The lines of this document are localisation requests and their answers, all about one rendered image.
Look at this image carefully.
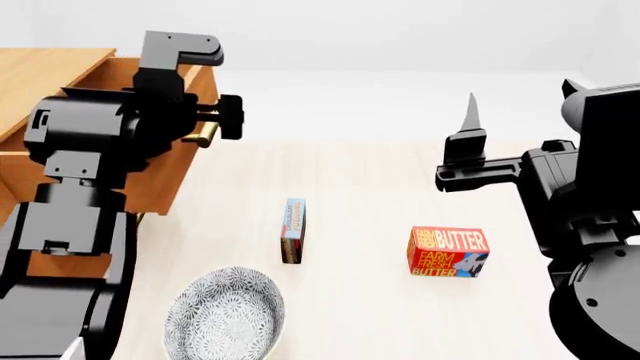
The wooden cabinet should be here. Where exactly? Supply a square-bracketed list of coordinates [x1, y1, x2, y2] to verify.
[0, 47, 146, 281]

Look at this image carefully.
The black white patterned bowl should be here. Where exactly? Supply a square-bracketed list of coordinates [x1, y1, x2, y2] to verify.
[163, 266, 287, 360]

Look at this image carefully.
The black blocky left gripper finger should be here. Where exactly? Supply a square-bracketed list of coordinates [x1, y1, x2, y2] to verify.
[193, 93, 245, 141]

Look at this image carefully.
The red butter box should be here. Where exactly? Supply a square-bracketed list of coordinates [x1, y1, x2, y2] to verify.
[406, 225, 491, 279]

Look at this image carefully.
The wooden cabinet drawer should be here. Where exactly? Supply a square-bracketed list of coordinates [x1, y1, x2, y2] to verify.
[0, 55, 222, 217]

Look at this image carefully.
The pointed grey right gripper finger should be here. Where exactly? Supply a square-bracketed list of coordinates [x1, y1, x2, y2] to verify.
[443, 92, 488, 165]

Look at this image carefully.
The grey angled left gripper finger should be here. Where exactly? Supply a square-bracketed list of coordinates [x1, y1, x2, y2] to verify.
[140, 30, 225, 70]

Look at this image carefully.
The chocolate pudding box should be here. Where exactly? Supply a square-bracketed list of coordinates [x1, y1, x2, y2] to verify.
[280, 198, 308, 265]

